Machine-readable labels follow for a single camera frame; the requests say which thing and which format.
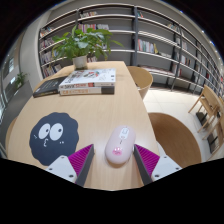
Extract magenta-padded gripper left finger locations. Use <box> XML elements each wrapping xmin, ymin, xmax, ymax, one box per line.
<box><xmin>44</xmin><ymin>143</ymin><xmax>95</xmax><ymax>187</ymax></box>

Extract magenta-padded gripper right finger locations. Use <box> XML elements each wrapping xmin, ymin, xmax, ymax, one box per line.
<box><xmin>133</xmin><ymin>143</ymin><xmax>184</xmax><ymax>185</ymax></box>

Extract pink computer mouse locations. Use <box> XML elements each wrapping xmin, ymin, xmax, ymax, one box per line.
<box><xmin>104</xmin><ymin>124</ymin><xmax>137</xmax><ymax>165</ymax></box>

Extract dark cartoon-face mouse pad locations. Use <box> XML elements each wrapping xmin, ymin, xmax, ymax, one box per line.
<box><xmin>28</xmin><ymin>112</ymin><xmax>80</xmax><ymax>167</ymax></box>

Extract thick book with brown spine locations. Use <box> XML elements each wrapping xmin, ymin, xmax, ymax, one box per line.
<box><xmin>59</xmin><ymin>85</ymin><xmax>116</xmax><ymax>97</ymax></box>

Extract black book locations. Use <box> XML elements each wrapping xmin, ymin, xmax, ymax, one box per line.
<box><xmin>32</xmin><ymin>75</ymin><xmax>69</xmax><ymax>98</ymax></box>

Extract group of wooden chairs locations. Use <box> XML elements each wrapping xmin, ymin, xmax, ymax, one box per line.
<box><xmin>187</xmin><ymin>84</ymin><xmax>224</xmax><ymax>161</ymax></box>

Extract white illustrated-cover book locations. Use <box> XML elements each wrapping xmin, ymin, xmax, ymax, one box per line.
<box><xmin>58</xmin><ymin>68</ymin><xmax>117</xmax><ymax>90</ymax></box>

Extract small green plant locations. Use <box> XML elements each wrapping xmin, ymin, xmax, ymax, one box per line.
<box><xmin>13</xmin><ymin>71</ymin><xmax>29</xmax><ymax>89</ymax></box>

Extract green potted plant white pot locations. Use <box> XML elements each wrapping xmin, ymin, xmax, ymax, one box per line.
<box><xmin>51</xmin><ymin>24</ymin><xmax>124</xmax><ymax>70</ymax></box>

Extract grey bookshelf unit with books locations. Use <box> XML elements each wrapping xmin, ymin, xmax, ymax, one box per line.
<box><xmin>38</xmin><ymin>3</ymin><xmax>224</xmax><ymax>98</ymax></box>

